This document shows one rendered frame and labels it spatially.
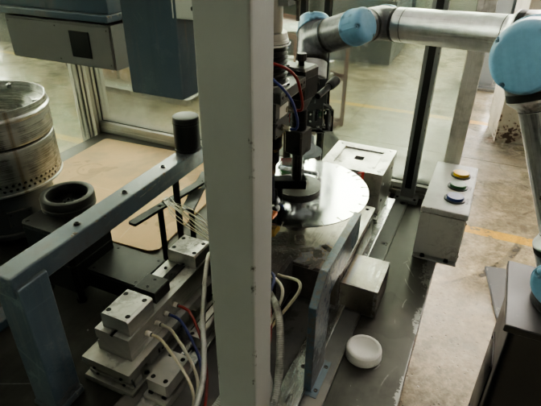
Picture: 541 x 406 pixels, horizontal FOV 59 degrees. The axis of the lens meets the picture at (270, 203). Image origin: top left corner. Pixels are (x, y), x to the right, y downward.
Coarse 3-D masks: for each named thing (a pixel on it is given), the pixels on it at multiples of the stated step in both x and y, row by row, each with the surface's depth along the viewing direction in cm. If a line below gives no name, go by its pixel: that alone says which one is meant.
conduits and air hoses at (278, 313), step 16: (176, 208) 104; (192, 224) 100; (208, 256) 92; (208, 272) 90; (272, 272) 88; (272, 288) 85; (176, 304) 92; (272, 304) 83; (288, 304) 84; (192, 320) 90; (272, 320) 82; (176, 336) 86; (192, 368) 84; (208, 384) 85; (272, 384) 79; (192, 400) 80; (272, 400) 75
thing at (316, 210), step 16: (288, 160) 123; (320, 160) 123; (320, 176) 115; (336, 176) 116; (352, 176) 116; (320, 192) 109; (336, 192) 109; (352, 192) 109; (368, 192) 109; (272, 208) 103; (288, 208) 103; (304, 208) 103; (320, 208) 103; (336, 208) 103; (352, 208) 103; (272, 224) 97; (288, 224) 97; (304, 224) 97; (320, 224) 97
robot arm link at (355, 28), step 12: (348, 12) 101; (360, 12) 99; (372, 12) 106; (324, 24) 105; (336, 24) 102; (348, 24) 100; (360, 24) 99; (372, 24) 102; (324, 36) 105; (336, 36) 103; (348, 36) 101; (360, 36) 100; (372, 36) 102; (324, 48) 107; (336, 48) 106
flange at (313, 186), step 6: (288, 174) 114; (306, 180) 108; (312, 180) 111; (318, 180) 112; (306, 186) 109; (312, 186) 109; (318, 186) 109; (288, 192) 107; (294, 192) 107; (300, 192) 107; (306, 192) 107; (312, 192) 107; (318, 192) 108; (288, 198) 106; (294, 198) 106; (300, 198) 106; (306, 198) 106
